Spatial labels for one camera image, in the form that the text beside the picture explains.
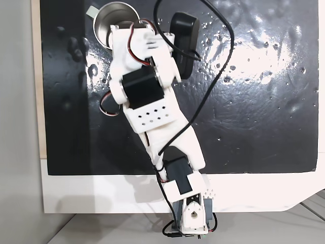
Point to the white base board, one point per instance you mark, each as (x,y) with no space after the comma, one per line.
(101,193)

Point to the pale green steel mug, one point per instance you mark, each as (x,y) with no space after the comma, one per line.
(114,17)

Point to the black mat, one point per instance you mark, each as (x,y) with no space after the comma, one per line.
(254,101)

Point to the black camera box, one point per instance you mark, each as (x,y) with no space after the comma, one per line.
(185,43)

